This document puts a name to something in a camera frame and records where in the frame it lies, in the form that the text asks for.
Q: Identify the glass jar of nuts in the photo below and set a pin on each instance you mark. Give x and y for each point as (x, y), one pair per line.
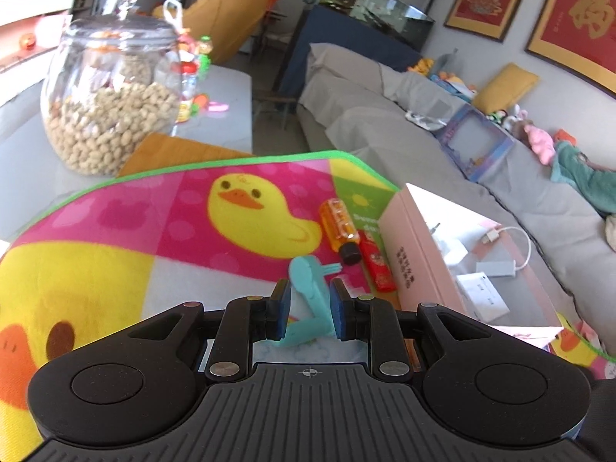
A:
(115, 79)

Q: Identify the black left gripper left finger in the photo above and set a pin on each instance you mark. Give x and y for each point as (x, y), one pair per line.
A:
(141, 382)

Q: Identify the pink plush toy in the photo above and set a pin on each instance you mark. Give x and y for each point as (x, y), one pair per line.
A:
(540, 143)

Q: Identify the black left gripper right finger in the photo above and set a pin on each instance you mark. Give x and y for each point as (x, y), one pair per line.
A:
(481, 384)

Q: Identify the purple framed picture box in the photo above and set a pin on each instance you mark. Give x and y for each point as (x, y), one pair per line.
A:
(474, 143)

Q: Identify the white rectangular product box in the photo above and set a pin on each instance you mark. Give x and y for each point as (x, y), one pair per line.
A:
(487, 305)

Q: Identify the red gold calligraphy picture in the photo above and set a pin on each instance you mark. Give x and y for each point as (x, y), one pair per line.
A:
(578, 36)

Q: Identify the white travel plug adapter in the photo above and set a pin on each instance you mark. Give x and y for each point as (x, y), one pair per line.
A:
(450, 247)

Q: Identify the white plastic bag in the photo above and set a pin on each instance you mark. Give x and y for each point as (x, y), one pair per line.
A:
(173, 13)

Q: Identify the colourful cartoon play mat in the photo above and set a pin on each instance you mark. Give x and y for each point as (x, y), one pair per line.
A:
(126, 250)

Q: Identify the red packet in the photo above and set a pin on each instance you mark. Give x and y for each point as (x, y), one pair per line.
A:
(375, 263)

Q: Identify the glass fish tank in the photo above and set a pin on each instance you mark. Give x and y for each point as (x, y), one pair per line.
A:
(380, 2)

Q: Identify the teal blanket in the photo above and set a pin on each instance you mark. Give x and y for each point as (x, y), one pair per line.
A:
(598, 187)

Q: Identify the grey covered sofa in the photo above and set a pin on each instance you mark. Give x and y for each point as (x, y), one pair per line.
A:
(413, 131)

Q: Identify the pink cardboard box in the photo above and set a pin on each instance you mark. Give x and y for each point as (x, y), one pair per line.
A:
(422, 276)

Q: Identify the small red-lid jar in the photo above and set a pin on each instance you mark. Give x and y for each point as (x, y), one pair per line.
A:
(189, 72)

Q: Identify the yellow armchair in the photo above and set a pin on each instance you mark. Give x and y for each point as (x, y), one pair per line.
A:
(228, 23)

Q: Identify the orange liquid bottle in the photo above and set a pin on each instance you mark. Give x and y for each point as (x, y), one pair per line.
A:
(341, 233)

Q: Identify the teal plastic clip tool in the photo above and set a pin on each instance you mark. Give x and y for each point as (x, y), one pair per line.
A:
(308, 278)

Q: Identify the dark blue cabinet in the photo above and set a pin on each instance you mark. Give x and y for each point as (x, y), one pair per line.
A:
(320, 25)

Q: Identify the white slim adapter box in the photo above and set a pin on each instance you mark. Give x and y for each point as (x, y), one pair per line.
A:
(504, 268)

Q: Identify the green toy bottle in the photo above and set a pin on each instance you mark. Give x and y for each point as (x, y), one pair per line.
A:
(203, 49)

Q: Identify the yellow cushion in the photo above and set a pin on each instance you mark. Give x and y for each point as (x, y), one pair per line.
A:
(505, 89)

